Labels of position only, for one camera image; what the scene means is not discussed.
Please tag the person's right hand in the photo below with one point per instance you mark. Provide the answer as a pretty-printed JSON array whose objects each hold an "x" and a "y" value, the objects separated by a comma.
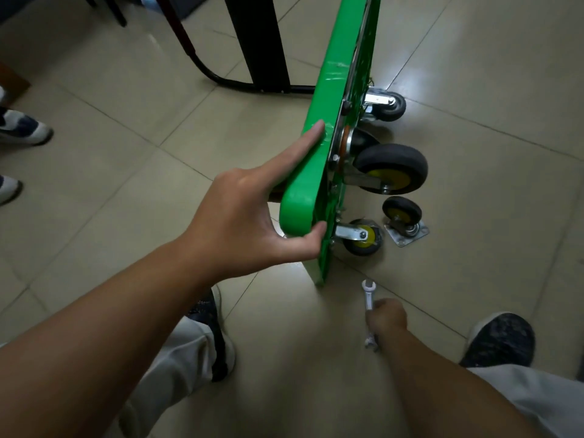
[{"x": 388, "y": 317}]

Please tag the person's left hand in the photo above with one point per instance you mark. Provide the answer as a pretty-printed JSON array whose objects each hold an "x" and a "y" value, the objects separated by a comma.
[{"x": 242, "y": 228}]

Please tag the silver wrench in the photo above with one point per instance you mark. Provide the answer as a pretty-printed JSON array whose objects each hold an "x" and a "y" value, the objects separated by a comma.
[{"x": 367, "y": 294}]

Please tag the green platform trolley deck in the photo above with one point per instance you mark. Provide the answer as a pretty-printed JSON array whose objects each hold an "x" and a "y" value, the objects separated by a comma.
[{"x": 337, "y": 132}]

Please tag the grey caster wheel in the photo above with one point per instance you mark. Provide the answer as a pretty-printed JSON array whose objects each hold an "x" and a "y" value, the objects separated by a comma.
[{"x": 388, "y": 104}]

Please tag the person's left forearm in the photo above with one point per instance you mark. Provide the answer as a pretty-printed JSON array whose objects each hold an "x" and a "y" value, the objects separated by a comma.
[{"x": 91, "y": 351}]

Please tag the person's right forearm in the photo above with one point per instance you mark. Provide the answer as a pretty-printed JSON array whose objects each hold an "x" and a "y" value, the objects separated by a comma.
[{"x": 447, "y": 387}]

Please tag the person's dark shoe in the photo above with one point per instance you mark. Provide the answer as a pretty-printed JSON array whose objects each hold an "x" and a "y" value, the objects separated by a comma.
[
  {"x": 499, "y": 339},
  {"x": 214, "y": 328}
]

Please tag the person's light trousers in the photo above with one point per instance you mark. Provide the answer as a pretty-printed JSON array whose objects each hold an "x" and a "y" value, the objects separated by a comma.
[{"x": 538, "y": 401}]

